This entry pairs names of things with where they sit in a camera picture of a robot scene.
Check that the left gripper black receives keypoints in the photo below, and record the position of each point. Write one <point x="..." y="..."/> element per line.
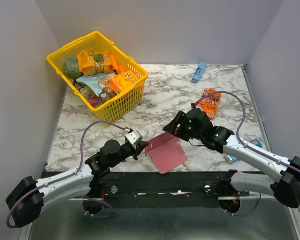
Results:
<point x="142" y="145"/>

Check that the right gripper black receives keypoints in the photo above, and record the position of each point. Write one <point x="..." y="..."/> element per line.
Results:
<point x="179" y="127"/>

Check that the pink paper box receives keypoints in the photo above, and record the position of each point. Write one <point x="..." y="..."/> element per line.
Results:
<point x="166" y="152"/>

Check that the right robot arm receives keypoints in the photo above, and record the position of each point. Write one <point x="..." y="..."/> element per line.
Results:
<point x="280" y="177"/>

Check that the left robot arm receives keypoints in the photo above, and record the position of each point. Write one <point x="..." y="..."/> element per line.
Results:
<point x="31" y="197"/>

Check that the orange product box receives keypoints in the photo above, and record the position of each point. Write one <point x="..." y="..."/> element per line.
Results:
<point x="210" y="105"/>

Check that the blue small box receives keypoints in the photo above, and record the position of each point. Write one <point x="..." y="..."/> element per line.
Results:
<point x="199" y="72"/>

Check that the orange cracker box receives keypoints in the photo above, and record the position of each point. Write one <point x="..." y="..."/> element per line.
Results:
<point x="120" y="83"/>

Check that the pink item in basket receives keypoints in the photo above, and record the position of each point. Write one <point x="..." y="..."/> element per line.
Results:
<point x="95" y="102"/>

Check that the light blue snack bag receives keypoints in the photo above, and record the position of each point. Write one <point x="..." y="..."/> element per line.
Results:
<point x="98" y="83"/>

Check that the yellow plastic basket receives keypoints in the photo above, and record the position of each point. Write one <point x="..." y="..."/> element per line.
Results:
<point x="116" y="108"/>

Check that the orange snack bag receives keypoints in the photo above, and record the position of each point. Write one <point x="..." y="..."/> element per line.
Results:
<point x="97" y="63"/>

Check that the green melon ball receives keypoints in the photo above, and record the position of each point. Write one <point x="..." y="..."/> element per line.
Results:
<point x="71" y="68"/>

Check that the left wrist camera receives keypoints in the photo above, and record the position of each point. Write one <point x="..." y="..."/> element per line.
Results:
<point x="133" y="137"/>

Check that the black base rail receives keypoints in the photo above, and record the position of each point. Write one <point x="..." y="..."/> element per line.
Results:
<point x="147" y="190"/>

